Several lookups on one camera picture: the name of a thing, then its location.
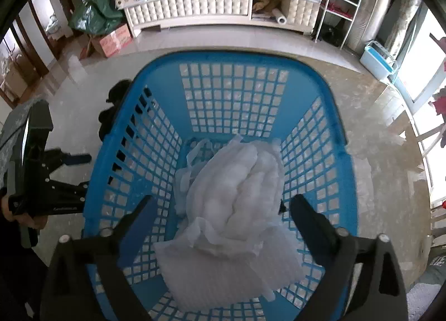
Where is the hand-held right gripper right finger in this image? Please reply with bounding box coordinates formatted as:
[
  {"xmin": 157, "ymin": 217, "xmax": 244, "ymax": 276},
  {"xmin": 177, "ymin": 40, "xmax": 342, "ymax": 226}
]
[{"xmin": 290, "ymin": 194, "xmax": 408, "ymax": 321}]

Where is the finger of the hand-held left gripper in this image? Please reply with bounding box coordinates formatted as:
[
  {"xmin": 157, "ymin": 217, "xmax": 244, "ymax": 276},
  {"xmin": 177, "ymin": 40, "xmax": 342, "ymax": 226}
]
[
  {"xmin": 9, "ymin": 180, "xmax": 92, "ymax": 218},
  {"xmin": 43, "ymin": 148, "xmax": 92, "ymax": 167}
]

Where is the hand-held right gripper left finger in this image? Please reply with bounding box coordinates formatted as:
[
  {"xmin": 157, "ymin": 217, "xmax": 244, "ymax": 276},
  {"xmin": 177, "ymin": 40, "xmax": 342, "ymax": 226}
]
[{"xmin": 40, "ymin": 196, "xmax": 159, "ymax": 321}]

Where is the black cloth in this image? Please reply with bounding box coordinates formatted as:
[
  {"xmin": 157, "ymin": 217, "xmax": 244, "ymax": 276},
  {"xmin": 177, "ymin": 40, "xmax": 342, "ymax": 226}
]
[{"xmin": 98, "ymin": 79, "xmax": 134, "ymax": 142}]

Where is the white towel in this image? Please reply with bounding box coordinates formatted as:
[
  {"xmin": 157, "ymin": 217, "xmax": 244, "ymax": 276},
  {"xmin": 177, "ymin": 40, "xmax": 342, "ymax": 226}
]
[{"xmin": 153, "ymin": 228, "xmax": 295, "ymax": 312}]

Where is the blue plastic basket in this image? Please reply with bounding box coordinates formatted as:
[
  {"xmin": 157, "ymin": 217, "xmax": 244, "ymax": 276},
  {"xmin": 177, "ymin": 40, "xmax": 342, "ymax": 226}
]
[{"xmin": 82, "ymin": 52, "xmax": 359, "ymax": 321}]

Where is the person's left forearm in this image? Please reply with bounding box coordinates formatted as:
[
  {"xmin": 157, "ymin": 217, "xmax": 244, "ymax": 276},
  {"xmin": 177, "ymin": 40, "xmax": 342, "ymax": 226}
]
[{"xmin": 0, "ymin": 223, "xmax": 49, "ymax": 308}]

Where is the person's left hand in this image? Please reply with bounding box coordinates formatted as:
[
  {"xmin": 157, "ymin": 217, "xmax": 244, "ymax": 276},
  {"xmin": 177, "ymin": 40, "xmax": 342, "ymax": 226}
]
[{"xmin": 0, "ymin": 196, "xmax": 48, "ymax": 231}]

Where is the chair with grey lace cover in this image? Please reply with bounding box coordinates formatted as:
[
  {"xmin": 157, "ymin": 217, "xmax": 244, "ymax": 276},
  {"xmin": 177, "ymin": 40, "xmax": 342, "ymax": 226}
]
[{"xmin": 0, "ymin": 100, "xmax": 39, "ymax": 248}]

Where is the cardboard box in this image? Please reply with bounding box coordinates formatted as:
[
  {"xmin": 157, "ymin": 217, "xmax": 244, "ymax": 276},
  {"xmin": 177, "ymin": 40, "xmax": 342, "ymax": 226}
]
[{"xmin": 89, "ymin": 23, "xmax": 134, "ymax": 59}]

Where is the green plastic bag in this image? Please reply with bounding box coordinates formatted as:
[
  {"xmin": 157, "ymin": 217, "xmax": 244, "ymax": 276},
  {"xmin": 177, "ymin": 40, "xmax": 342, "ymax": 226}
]
[{"xmin": 68, "ymin": 0, "xmax": 124, "ymax": 36}]

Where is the blue and white plastic box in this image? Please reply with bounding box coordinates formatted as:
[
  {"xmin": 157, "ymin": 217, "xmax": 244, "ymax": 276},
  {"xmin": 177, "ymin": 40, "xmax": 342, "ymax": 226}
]
[{"xmin": 360, "ymin": 41, "xmax": 398, "ymax": 81}]

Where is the pile of clothes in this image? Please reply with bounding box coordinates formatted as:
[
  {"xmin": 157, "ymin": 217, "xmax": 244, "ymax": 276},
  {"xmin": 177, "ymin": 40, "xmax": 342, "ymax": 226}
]
[{"xmin": 430, "ymin": 86, "xmax": 446, "ymax": 116}]

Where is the black bag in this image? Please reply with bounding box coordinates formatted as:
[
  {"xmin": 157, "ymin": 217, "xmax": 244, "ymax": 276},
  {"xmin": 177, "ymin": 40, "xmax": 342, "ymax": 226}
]
[{"xmin": 315, "ymin": 25, "xmax": 344, "ymax": 46}]

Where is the white television cabinet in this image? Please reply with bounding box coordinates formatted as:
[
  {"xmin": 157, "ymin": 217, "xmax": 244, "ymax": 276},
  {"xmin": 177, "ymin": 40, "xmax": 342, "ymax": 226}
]
[{"xmin": 117, "ymin": 0, "xmax": 322, "ymax": 36}]

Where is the glass balcony door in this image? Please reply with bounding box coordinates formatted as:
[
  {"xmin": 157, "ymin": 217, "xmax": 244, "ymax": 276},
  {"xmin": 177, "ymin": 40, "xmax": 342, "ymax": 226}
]
[{"xmin": 394, "ymin": 0, "xmax": 446, "ymax": 109}]

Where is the tower air conditioner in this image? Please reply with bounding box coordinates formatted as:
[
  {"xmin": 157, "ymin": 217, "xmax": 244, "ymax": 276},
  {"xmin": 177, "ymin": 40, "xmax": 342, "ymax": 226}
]
[{"xmin": 348, "ymin": 0, "xmax": 396, "ymax": 55}]

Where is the white metal rack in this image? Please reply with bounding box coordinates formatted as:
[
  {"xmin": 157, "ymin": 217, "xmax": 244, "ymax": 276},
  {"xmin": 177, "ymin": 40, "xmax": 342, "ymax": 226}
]
[{"xmin": 314, "ymin": 0, "xmax": 368, "ymax": 50}]

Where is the patterned curtain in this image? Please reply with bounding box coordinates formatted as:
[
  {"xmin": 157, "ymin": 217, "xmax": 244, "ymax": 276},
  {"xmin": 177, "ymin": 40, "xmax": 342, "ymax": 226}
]
[{"xmin": 383, "ymin": 0, "xmax": 424, "ymax": 60}]

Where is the brown paper bag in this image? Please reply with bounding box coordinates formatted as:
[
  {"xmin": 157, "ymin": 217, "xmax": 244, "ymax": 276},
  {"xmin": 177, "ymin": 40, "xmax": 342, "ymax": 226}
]
[{"xmin": 253, "ymin": 0, "xmax": 283, "ymax": 15}]

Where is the brown wooden door frame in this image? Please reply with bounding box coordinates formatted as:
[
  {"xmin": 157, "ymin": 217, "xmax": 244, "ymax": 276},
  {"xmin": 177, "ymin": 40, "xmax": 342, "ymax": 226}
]
[{"xmin": 28, "ymin": 0, "xmax": 75, "ymax": 76}]

